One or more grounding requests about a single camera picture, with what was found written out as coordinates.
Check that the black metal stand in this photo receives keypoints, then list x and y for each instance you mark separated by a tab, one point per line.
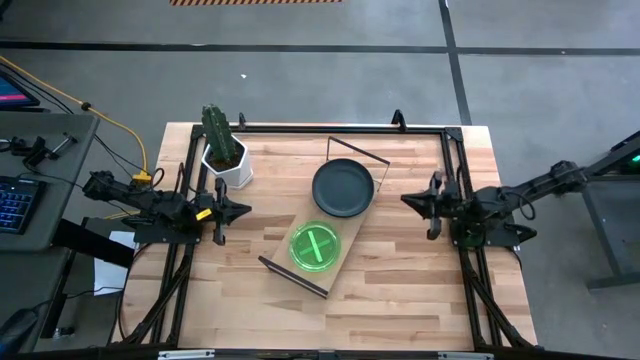
607	240

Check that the green cactus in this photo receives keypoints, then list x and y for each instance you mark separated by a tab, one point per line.
219	132

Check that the black flat bar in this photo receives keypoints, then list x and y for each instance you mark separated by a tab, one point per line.
95	245

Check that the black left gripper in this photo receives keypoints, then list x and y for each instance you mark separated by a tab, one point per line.
220	210

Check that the transparent green plate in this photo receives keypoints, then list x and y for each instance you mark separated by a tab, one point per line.
300	260
327	235

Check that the black table clamp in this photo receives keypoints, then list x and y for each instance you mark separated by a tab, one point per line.
242	124
398	122

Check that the laptop screen with pink band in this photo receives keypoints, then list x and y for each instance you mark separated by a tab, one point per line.
15	92

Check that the black backlit keyboard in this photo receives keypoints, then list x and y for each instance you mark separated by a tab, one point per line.
20	205

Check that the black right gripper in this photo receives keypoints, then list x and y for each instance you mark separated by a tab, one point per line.
450	207

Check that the silver metal bracket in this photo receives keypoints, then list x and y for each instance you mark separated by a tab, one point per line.
465	356
185	355

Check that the white hexagonal plant pot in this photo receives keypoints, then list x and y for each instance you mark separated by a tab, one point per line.
235	172

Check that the black desk clamp tool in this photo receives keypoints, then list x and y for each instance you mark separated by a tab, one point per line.
35	150

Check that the white paper sheet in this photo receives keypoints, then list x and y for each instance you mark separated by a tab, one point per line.
107	280

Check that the black aluminium rig frame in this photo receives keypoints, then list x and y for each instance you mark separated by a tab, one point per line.
300	129

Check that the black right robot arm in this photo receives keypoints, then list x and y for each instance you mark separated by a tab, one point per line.
505	200

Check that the dark blue-grey plate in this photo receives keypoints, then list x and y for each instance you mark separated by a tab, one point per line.
342	187

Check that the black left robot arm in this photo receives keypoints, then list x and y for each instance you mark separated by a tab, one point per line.
150	202

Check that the grey side desk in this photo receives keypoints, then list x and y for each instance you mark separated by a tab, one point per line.
65	200

